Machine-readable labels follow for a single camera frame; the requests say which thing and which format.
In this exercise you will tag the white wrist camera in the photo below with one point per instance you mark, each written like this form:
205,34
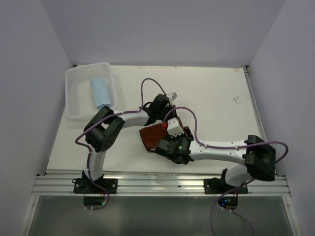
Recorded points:
172,96
173,127

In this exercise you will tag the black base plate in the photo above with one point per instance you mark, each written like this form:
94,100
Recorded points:
216,186
83,186

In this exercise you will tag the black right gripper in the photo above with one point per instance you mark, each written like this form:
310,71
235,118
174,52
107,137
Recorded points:
186,130

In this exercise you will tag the aluminium right side rail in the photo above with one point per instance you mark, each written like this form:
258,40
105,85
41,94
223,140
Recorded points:
256,103

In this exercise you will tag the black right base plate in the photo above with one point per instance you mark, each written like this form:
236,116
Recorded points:
216,186

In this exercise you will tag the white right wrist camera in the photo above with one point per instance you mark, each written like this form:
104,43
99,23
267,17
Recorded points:
173,127

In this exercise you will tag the aluminium rail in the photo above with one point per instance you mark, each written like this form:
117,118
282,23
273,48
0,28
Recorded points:
256,103
60,184

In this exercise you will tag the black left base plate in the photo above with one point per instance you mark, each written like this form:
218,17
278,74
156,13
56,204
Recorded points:
83,186

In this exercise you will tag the aluminium front rail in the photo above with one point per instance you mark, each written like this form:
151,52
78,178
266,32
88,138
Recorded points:
60,184

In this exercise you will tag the brown rust towel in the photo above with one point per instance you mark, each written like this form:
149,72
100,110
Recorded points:
150,135

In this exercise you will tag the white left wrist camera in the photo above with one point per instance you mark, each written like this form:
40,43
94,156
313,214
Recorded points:
172,96

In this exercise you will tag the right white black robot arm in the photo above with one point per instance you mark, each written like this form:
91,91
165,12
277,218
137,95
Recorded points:
224,151

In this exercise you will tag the light blue towel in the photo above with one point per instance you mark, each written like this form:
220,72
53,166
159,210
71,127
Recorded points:
100,92

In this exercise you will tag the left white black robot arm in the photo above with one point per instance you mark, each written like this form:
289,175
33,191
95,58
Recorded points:
102,131

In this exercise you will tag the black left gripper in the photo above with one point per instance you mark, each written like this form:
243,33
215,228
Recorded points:
173,114

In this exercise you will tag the white perforated plastic basket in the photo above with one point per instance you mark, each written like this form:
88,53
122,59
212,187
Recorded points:
79,102

